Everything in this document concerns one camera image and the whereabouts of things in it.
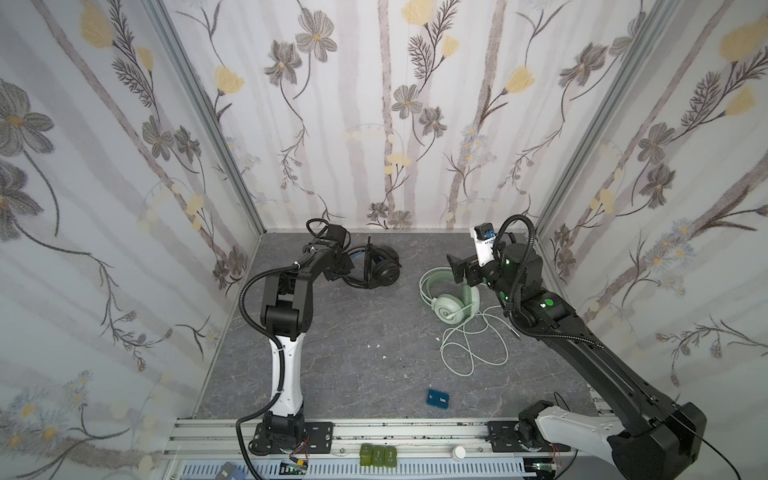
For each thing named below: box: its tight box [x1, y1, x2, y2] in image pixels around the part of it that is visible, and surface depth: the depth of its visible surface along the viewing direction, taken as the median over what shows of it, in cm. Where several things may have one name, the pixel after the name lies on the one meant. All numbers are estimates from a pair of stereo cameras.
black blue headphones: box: [343, 236, 402, 290], surface depth 103 cm
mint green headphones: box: [419, 266, 521, 377], surface depth 92 cm
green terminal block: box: [359, 443, 397, 468], surface depth 71 cm
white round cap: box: [452, 446, 466, 461], surface depth 70 cm
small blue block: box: [426, 389, 450, 410], surface depth 80 cm
